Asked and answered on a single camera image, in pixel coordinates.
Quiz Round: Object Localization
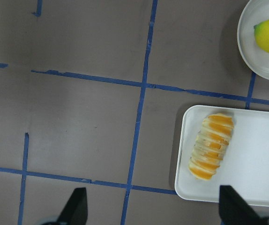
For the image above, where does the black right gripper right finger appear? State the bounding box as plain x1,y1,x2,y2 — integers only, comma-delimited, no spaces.
219,185,262,225

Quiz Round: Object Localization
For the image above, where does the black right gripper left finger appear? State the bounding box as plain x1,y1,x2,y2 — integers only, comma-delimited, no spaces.
56,187,88,225

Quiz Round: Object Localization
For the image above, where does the striped orange bread roll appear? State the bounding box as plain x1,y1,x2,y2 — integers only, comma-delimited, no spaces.
188,113,234,180

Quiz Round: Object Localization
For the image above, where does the white round plate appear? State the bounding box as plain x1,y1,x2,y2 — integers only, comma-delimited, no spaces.
237,0,269,80

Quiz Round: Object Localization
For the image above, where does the white rectangular tray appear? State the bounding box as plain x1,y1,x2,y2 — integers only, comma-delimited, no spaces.
174,105,269,207

